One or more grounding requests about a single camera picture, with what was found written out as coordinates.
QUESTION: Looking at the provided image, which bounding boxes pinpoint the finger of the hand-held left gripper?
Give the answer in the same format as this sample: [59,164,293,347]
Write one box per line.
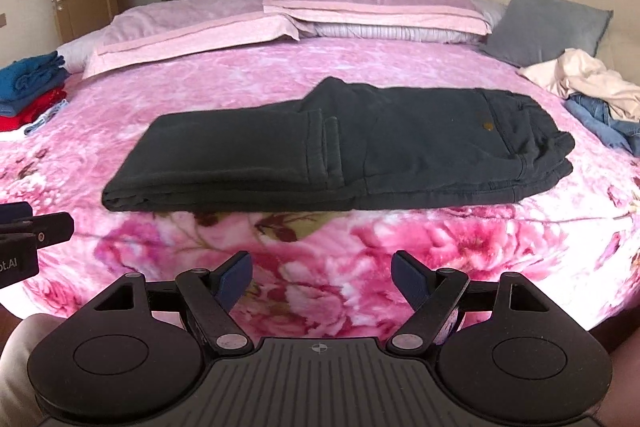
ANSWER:
[0,213,75,250]
[0,202,33,225]

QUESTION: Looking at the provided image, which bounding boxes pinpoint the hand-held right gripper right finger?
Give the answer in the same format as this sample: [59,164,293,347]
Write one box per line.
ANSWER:
[385,250,548,355]

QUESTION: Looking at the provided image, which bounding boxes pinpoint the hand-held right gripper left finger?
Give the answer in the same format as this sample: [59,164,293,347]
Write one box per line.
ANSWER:
[95,251,253,356]

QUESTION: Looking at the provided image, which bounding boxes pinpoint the black pants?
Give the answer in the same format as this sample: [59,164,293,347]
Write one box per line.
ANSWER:
[101,76,576,212]

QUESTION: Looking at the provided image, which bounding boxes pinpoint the red garment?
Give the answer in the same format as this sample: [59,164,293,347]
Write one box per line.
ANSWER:
[0,88,68,132]

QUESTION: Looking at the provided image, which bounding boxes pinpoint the light blue striped garment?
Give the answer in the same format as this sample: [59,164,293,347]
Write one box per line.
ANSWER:
[22,99,69,136]

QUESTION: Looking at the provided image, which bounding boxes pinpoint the person's beige trousers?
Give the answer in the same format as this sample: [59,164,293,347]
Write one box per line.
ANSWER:
[0,313,66,427]

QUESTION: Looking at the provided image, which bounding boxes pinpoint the blue denim garment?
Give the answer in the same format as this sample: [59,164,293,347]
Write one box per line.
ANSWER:
[0,99,32,118]

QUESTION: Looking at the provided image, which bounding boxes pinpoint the blue sweater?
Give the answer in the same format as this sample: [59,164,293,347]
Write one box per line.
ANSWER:
[0,51,68,104]

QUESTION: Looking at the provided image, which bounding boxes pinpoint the lavender striped pillow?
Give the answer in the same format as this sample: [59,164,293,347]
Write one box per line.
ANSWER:
[300,0,506,45]
[55,32,121,74]

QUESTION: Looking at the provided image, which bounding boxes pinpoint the pink floral blanket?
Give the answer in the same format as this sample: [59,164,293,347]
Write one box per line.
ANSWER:
[0,34,640,333]

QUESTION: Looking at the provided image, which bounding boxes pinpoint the blue jeans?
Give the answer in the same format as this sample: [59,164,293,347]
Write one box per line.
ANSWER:
[565,93,640,158]

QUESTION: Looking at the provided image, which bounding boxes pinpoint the beige garment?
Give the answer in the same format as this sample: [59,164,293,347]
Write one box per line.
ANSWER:
[517,48,640,122]

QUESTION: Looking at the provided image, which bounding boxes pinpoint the blue grey cushion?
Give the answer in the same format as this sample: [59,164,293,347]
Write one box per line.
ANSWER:
[480,0,615,68]

